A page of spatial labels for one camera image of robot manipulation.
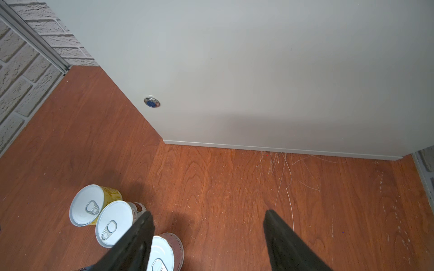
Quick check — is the pink label can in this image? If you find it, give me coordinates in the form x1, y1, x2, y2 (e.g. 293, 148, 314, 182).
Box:
147, 233, 184, 271

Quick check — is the yellow label can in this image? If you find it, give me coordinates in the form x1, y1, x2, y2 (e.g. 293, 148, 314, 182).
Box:
69, 184, 123, 227

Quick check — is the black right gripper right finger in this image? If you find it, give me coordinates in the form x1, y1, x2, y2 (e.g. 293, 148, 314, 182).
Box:
263, 210, 331, 271

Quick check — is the white grey label can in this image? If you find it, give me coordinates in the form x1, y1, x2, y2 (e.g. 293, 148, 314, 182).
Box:
96, 201, 147, 248

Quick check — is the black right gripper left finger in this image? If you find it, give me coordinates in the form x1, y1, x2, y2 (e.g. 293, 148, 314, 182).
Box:
90, 211, 155, 271

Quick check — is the grey metal cabinet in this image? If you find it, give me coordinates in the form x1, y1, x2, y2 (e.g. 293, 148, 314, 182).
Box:
47, 1, 434, 160

